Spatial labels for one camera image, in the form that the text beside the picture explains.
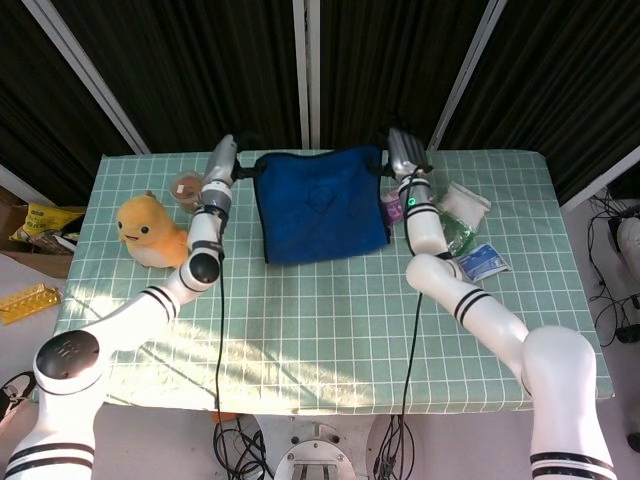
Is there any blue white wipe packet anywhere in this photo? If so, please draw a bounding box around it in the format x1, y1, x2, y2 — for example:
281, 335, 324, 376
457, 243, 511, 282

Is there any green checked tablecloth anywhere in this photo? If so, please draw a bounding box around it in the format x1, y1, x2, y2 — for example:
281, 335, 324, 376
34, 148, 617, 414

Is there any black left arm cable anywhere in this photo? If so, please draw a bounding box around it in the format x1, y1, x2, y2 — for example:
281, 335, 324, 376
209, 212, 236, 480

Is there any clear cup with brown contents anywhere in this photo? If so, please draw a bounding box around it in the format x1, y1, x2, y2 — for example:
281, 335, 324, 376
168, 170, 206, 214

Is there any white cloth packet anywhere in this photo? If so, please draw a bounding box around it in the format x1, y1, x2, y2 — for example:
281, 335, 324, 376
439, 180, 492, 234

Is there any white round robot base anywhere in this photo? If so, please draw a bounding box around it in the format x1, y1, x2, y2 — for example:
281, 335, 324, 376
252, 412, 396, 480

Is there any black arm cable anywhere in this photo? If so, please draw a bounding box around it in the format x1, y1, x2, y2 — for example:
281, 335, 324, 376
209, 212, 236, 480
382, 174, 426, 480

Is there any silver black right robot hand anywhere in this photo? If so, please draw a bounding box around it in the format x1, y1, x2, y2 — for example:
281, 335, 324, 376
367, 124, 434, 176

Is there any white rounded machine part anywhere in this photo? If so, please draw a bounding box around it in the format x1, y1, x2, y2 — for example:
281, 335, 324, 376
607, 209, 640, 296

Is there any purple tissue pack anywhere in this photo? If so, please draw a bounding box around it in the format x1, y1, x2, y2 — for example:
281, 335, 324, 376
382, 189, 406, 224

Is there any black white shoe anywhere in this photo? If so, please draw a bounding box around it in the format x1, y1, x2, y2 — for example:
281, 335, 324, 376
0, 369, 39, 431

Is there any black floor cable bundle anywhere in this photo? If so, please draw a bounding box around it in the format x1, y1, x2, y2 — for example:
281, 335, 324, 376
587, 194, 640, 346

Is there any yellow duck plush toy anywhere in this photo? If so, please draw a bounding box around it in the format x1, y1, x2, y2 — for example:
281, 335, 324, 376
115, 191, 190, 268

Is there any yellow snack bag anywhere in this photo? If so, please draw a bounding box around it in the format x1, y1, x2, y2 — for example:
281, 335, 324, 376
9, 202, 86, 256

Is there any black folding screen panel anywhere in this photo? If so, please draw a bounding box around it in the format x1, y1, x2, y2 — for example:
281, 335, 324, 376
0, 0, 151, 206
37, 0, 309, 154
304, 0, 506, 151
429, 0, 640, 206

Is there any brown cardboard box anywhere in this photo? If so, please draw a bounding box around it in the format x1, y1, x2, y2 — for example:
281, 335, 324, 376
0, 187, 76, 279

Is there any green transparent plastic bag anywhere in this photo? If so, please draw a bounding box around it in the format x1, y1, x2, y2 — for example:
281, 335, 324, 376
438, 209, 479, 256

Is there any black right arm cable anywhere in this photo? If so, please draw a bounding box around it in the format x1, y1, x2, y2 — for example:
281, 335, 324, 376
382, 174, 426, 480

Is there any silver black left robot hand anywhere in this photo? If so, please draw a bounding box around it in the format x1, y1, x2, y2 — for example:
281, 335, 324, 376
203, 131, 264, 185

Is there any blue cloth bag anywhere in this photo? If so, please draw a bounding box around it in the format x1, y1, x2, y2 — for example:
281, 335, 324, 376
252, 144, 392, 265

